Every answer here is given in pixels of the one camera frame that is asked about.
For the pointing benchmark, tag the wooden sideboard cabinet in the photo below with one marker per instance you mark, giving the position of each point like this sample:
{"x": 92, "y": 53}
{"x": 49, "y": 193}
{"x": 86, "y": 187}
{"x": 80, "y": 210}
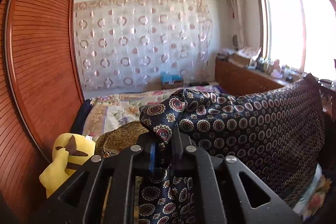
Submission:
{"x": 238, "y": 81}

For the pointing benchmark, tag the wooden louvered wardrobe door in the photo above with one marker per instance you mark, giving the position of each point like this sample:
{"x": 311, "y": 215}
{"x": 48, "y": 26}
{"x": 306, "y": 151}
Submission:
{"x": 40, "y": 95}

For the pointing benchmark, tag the pink figurine on sideboard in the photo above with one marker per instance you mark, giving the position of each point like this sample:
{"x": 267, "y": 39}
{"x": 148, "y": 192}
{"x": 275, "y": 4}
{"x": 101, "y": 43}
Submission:
{"x": 276, "y": 72}

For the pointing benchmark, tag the navy patterned silk pajama top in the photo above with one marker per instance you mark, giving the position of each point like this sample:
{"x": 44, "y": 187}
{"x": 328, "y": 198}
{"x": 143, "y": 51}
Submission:
{"x": 276, "y": 134}

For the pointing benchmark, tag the box with blue items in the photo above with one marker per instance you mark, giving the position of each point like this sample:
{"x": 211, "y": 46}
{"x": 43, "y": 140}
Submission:
{"x": 169, "y": 81}

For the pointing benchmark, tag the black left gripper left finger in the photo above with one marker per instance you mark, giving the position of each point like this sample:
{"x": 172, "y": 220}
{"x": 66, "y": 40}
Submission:
{"x": 73, "y": 201}

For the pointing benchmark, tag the yellow plush toy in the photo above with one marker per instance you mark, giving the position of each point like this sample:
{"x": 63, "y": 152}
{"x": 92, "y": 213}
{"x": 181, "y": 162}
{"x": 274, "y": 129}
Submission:
{"x": 69, "y": 153}

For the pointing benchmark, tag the gold patterned pillow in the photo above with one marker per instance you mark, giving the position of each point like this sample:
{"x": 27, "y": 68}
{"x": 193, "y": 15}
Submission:
{"x": 118, "y": 138}

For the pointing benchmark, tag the window with wooden frame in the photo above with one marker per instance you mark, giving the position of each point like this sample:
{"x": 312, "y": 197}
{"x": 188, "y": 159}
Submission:
{"x": 300, "y": 34}

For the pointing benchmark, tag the circle patterned sheer curtain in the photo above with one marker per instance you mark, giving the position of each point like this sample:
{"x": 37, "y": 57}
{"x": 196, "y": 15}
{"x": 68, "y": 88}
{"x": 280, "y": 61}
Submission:
{"x": 131, "y": 43}

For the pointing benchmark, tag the cardboard box on sideboard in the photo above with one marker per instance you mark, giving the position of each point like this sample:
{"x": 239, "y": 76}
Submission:
{"x": 246, "y": 56}

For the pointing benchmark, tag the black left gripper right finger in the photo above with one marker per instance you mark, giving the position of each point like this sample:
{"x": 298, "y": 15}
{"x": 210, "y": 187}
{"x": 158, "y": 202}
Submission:
{"x": 226, "y": 190}

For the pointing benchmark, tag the floral bed quilt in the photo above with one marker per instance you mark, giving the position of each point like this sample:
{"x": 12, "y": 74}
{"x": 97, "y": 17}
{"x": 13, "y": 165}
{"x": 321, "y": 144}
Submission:
{"x": 108, "y": 113}

